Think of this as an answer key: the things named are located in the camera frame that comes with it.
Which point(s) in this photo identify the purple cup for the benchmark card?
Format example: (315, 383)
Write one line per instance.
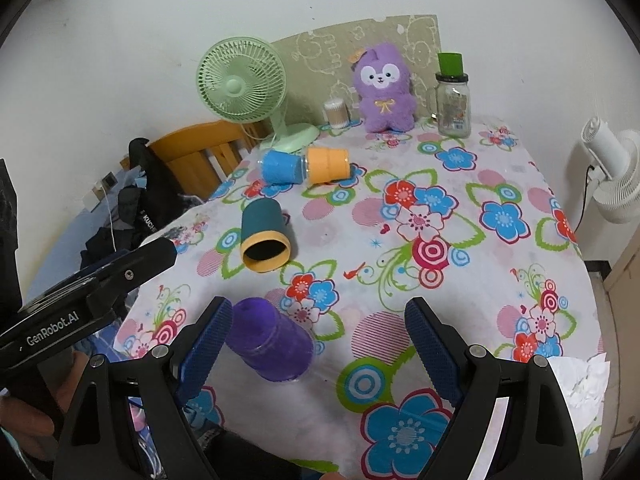
(272, 340)

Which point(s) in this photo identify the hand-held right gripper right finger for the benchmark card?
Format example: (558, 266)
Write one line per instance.
(432, 350)

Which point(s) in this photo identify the dark green cup yellow rim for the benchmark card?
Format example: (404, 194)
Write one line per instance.
(265, 225)

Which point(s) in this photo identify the wooden chair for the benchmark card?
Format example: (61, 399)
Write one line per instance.
(200, 147)

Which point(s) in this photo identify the purple plush toy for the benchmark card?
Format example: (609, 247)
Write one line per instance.
(384, 100)

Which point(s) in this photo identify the floral tablecloth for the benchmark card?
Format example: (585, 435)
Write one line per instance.
(450, 270)

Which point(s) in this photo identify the white crumpled paper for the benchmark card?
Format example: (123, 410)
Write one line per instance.
(582, 385)

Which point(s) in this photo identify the glass bottle green cap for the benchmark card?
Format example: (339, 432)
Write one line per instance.
(454, 105)

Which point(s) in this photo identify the black bag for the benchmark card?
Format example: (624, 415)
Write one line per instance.
(145, 195)

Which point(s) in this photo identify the orange cup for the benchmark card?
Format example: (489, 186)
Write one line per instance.
(327, 165)

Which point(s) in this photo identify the beige printed board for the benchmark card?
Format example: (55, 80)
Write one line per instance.
(320, 50)

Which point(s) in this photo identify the person's left hand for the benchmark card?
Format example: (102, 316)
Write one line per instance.
(27, 417)

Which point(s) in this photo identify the blue cup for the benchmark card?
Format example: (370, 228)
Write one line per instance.
(282, 166)

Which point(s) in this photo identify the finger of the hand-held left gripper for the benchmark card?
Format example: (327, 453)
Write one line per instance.
(150, 259)

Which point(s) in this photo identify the white clip fan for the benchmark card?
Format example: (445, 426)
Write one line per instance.
(617, 175)

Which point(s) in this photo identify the cotton swab container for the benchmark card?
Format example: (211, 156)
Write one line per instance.
(336, 112)

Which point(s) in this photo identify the green desk fan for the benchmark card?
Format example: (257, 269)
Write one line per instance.
(240, 80)

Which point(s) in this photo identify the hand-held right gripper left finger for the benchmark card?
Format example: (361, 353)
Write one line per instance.
(207, 345)

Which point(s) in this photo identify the beige cabinet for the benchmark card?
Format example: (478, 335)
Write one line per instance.
(625, 310)

